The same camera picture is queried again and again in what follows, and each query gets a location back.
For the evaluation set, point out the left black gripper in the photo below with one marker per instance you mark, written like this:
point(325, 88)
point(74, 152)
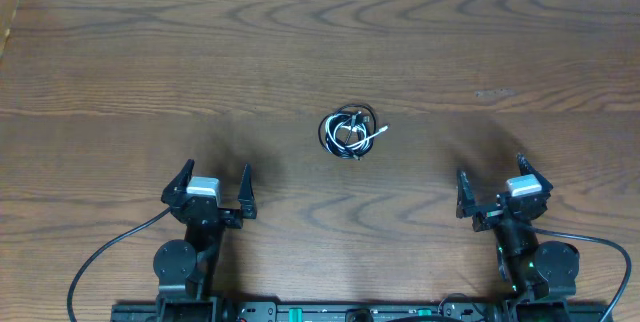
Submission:
point(209, 212)

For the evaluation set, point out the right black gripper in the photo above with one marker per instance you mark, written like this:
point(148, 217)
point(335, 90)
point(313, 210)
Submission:
point(505, 214)

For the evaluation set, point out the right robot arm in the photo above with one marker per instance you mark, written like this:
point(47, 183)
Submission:
point(543, 275)

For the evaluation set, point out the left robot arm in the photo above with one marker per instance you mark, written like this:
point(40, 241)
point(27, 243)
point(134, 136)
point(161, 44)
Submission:
point(185, 267)

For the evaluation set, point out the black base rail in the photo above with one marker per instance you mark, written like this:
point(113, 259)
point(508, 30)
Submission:
point(456, 309)

